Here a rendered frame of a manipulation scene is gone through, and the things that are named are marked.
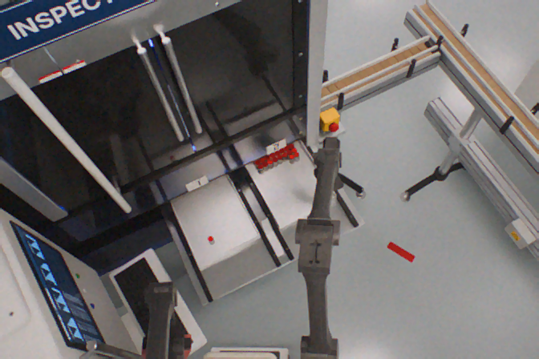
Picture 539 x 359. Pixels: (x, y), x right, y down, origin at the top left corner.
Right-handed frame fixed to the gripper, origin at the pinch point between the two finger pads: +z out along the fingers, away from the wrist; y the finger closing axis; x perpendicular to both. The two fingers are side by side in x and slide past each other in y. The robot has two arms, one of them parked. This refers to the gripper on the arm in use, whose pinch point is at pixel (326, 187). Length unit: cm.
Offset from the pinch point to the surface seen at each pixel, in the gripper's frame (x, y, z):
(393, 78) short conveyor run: -56, 37, 18
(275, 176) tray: 10.9, 21.2, 20.9
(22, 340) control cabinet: 92, -16, -48
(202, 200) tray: 42, 26, 21
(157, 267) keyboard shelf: 70, 11, 28
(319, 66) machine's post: -11.1, 28.1, -31.2
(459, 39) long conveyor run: -92, 40, 17
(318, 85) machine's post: -10.9, 27.8, -20.9
